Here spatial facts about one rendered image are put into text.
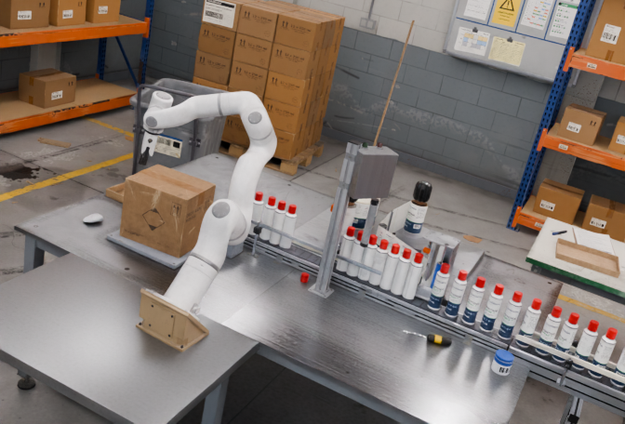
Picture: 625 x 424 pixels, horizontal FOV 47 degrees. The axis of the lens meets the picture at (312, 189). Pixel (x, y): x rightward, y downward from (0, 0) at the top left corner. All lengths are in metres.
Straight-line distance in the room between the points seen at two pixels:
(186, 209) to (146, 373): 0.79
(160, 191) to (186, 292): 0.60
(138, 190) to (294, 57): 3.49
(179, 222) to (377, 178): 0.83
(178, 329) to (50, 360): 0.41
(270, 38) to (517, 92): 2.46
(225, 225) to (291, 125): 3.96
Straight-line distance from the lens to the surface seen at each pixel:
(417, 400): 2.57
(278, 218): 3.16
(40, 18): 6.57
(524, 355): 2.96
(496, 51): 7.09
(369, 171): 2.78
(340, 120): 7.82
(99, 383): 2.38
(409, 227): 3.57
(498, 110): 7.29
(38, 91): 6.84
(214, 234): 2.55
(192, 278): 2.54
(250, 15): 6.44
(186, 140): 5.22
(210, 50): 6.65
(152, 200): 3.02
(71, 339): 2.56
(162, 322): 2.54
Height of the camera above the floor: 2.30
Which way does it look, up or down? 21 degrees down
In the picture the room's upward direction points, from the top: 12 degrees clockwise
